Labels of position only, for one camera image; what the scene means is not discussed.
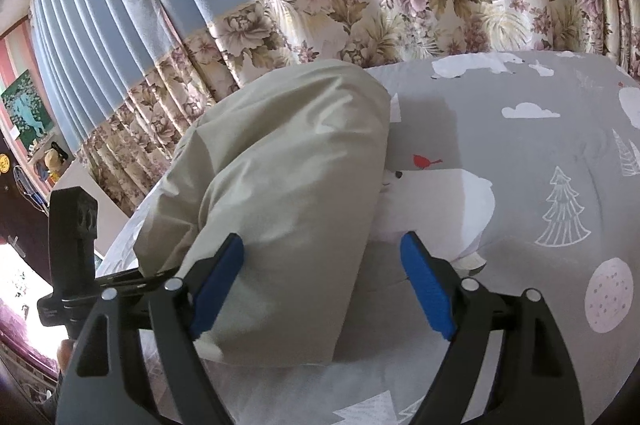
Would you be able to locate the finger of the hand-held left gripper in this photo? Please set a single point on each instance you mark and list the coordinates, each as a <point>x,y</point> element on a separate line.
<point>130,280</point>

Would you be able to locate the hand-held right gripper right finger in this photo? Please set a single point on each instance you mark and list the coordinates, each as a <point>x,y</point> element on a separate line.
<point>427,285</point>

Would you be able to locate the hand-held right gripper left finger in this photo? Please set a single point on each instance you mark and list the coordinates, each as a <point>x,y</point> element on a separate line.
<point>217,285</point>

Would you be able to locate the beige hooded garment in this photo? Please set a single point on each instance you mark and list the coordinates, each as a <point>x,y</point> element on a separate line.
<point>280,185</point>

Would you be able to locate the person's left hand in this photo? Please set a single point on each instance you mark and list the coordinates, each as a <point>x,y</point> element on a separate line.
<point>66,352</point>

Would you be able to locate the yellow plush toy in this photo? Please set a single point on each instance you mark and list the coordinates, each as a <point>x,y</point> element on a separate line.
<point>52,157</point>

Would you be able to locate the grey printed bedsheet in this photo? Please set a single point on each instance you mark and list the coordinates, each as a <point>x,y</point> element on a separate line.
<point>500,185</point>

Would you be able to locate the blue curtain with floral hem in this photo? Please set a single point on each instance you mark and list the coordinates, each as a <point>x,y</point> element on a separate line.
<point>300,5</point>

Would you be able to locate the green wall painting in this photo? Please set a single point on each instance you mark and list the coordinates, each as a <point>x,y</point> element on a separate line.
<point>27,107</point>

